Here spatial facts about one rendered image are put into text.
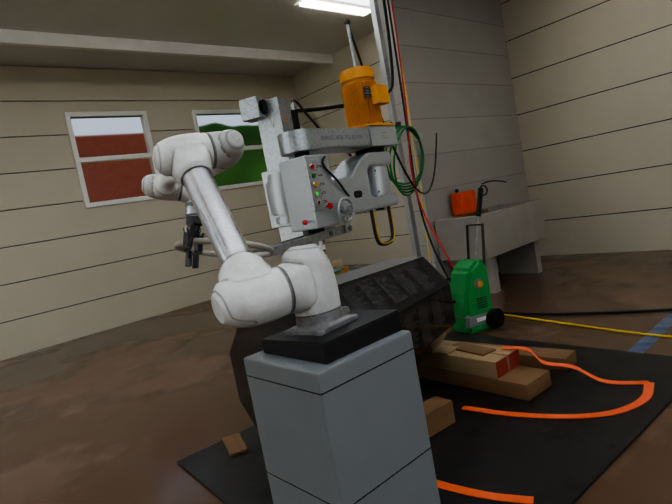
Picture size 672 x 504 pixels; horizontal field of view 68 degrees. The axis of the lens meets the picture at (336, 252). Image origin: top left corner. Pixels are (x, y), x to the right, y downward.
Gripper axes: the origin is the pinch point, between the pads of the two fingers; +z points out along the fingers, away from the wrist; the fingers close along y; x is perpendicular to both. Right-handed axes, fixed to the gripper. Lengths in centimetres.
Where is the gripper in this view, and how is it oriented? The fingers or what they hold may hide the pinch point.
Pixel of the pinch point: (192, 260)
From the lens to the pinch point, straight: 237.1
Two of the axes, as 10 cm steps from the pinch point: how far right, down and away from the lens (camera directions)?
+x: -9.4, 0.6, 3.3
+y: 3.3, 1.9, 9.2
